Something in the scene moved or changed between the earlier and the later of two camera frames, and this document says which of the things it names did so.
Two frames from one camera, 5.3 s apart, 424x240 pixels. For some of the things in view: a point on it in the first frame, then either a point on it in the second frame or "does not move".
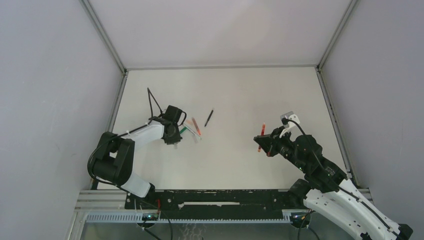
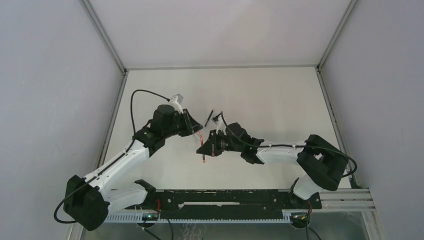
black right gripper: [269, 141] → [211, 146]
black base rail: [215, 201] does not move
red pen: [262, 133] → [202, 144]
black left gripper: [176, 139] → [191, 126]
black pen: [208, 118] does not move
